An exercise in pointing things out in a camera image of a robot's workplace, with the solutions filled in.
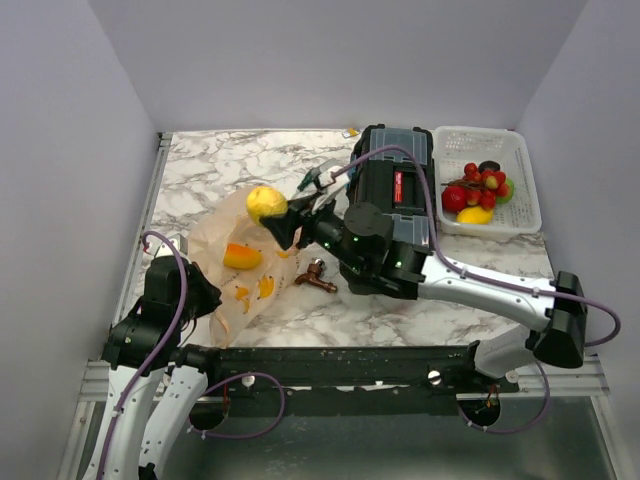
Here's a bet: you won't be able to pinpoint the white plastic basket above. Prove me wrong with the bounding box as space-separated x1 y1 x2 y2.
433 126 542 240

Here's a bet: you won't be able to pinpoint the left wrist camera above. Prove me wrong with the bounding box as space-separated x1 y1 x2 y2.
142 234 188 258

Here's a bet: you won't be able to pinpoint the red fake apple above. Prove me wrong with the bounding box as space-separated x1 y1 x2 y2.
441 186 467 214

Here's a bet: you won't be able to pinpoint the purple cable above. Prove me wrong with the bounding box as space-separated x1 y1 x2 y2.
94 230 286 476
331 144 622 435

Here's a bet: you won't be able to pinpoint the yellow fake lemon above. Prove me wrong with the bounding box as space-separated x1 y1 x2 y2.
456 206 494 225

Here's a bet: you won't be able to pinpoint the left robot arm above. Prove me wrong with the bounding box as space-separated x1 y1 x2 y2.
84 256 222 479

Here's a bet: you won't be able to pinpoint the yellow fake pear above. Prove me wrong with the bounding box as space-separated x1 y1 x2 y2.
246 186 288 225

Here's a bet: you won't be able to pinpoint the orange fake fruit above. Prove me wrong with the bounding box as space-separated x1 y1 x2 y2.
223 243 262 270

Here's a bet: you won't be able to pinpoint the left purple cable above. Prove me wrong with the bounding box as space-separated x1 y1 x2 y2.
94 230 286 476

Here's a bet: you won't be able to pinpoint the green fake guava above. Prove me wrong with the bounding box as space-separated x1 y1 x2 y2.
496 178 515 204

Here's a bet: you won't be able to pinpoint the black plastic toolbox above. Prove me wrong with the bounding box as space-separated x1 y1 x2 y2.
337 123 440 301

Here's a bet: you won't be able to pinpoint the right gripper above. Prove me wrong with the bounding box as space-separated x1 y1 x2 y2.
260 193 366 276

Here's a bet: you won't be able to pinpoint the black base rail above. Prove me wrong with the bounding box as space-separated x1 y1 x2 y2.
169 344 521 417

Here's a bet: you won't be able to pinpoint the brown water tap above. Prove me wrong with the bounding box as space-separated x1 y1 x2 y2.
294 258 338 294

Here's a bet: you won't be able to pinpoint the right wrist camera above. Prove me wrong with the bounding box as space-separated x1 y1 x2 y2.
300 160 349 213

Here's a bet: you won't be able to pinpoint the red fake cherry tomatoes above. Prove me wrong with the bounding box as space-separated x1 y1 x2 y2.
442 162 509 210

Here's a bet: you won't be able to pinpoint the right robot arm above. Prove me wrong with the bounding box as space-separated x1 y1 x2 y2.
247 197 586 392

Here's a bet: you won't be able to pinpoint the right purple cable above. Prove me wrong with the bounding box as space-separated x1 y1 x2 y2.
331 144 622 435

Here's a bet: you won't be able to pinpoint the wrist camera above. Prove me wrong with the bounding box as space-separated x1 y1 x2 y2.
300 160 349 213
142 234 188 258

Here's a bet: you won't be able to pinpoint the green handled screwdriver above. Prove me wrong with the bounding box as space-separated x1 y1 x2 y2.
297 168 321 192

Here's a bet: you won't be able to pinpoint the dark brown fake fruit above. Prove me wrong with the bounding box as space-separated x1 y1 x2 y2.
478 160 501 173

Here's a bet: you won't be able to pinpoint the orange translucent plastic bag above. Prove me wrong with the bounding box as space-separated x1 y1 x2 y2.
187 187 300 348

